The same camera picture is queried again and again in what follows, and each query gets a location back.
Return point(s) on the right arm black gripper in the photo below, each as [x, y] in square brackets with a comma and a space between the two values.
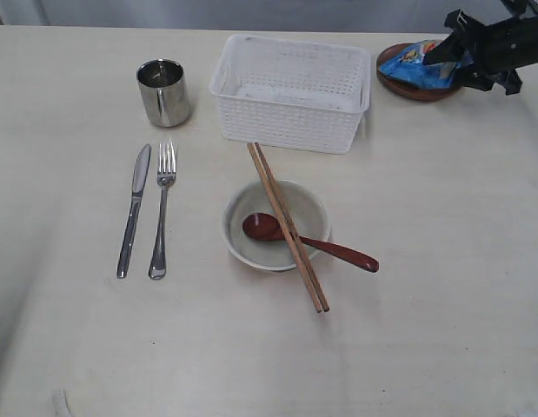
[490, 53]

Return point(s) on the blue chips bag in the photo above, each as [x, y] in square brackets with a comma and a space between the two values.
[407, 66]

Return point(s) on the brown wooden plate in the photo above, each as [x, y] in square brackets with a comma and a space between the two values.
[406, 90]

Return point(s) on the speckled ceramic bowl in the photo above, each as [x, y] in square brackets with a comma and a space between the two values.
[307, 211]

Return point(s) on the wooden chopstick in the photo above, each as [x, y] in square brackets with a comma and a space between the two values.
[294, 230]
[281, 226]

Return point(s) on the dark red wooden spoon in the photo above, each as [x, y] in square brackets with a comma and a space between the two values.
[266, 228]

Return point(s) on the stainless steel cup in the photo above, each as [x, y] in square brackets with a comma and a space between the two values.
[164, 92]

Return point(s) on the silver table knife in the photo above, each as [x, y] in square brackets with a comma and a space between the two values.
[140, 173]

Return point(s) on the silver metal fork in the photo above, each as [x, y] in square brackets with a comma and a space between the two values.
[165, 178]

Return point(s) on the white perforated plastic basket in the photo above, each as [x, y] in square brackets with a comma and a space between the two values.
[291, 94]

